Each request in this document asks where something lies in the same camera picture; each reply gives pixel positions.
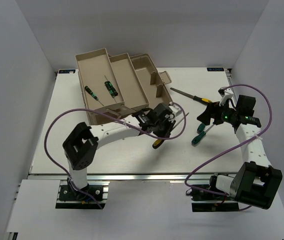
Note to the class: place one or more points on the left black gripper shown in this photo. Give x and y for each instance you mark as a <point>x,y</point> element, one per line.
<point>166,133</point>

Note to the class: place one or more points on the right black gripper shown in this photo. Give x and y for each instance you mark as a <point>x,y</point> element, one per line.
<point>212,111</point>

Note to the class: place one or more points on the green handle screwdriver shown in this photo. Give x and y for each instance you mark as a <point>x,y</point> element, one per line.
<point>203,129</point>
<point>198,138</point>

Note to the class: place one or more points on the yellow-black file tool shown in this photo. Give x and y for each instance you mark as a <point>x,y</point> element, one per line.
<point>198,99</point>

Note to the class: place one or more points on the yellow-black screwdriver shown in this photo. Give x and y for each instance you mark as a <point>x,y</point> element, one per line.
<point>159,142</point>

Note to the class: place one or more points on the small green-black precision screwdriver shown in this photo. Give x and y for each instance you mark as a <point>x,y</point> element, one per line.
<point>112,91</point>

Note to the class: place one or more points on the beige tool box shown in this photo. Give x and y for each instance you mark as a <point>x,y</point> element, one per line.
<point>136,79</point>

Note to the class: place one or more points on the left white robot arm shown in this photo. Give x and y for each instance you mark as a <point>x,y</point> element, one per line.
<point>83,142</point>

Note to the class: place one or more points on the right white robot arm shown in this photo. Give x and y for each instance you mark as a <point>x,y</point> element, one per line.
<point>257,182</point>

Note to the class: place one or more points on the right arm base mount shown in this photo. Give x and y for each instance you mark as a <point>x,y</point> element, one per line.
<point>204,202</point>

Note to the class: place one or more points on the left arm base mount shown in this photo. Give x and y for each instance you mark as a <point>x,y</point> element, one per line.
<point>69,198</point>

